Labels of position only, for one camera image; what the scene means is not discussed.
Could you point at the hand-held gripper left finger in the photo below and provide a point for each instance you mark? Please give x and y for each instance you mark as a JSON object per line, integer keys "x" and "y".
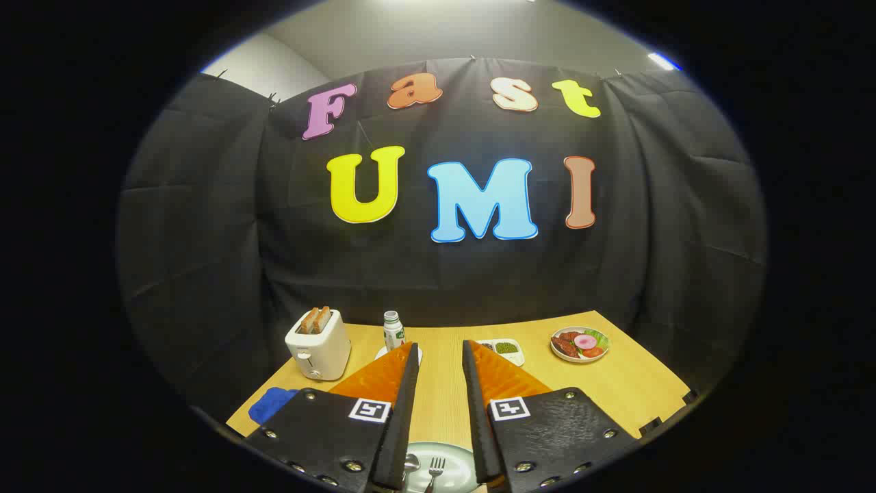
{"x": 404, "y": 411}

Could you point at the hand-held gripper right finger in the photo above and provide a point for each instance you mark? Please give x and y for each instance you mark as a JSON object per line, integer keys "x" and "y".
{"x": 477, "y": 411}

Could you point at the pale green plate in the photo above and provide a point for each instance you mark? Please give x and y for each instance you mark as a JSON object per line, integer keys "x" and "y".
{"x": 457, "y": 465}

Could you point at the white square coaster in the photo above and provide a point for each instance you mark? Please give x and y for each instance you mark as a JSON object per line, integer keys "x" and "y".
{"x": 382, "y": 354}

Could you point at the white divided bean tray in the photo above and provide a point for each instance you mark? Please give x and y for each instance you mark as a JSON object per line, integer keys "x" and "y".
{"x": 514, "y": 357}

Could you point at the small plastic bottle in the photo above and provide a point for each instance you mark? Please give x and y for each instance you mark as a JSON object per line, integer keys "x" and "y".
{"x": 393, "y": 333}

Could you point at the white toaster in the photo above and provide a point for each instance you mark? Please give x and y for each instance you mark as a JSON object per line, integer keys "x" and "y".
{"x": 321, "y": 352}

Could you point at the white plate of food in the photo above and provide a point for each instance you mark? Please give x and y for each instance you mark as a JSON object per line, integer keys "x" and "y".
{"x": 578, "y": 344}

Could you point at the brown toast slice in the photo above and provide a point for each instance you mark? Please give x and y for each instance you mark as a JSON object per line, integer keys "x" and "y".
{"x": 322, "y": 319}
{"x": 308, "y": 321}

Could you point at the blue cloth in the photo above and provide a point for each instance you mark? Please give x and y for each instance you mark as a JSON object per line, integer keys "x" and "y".
{"x": 270, "y": 405}

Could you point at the black table clamp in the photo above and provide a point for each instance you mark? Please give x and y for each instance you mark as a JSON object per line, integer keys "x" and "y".
{"x": 650, "y": 425}
{"x": 690, "y": 396}

